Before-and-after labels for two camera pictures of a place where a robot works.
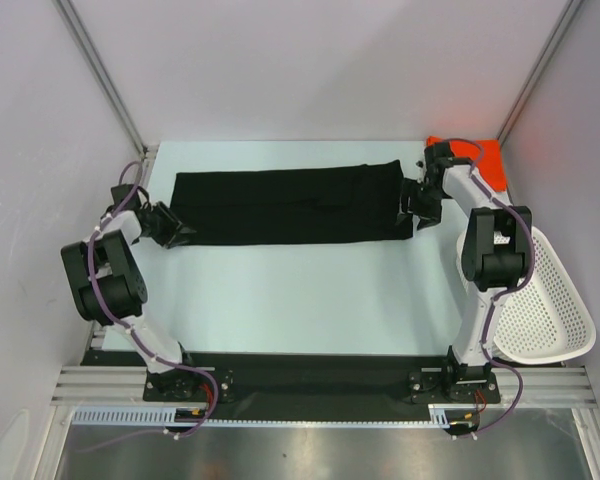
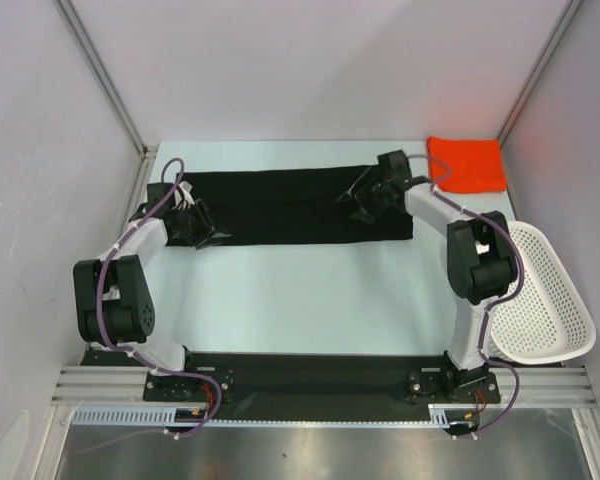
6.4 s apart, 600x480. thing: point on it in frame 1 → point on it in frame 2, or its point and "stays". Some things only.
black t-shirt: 356,203 stays
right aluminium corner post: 568,17 stays
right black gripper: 420,200 → 367,195
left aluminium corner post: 85,44 stays
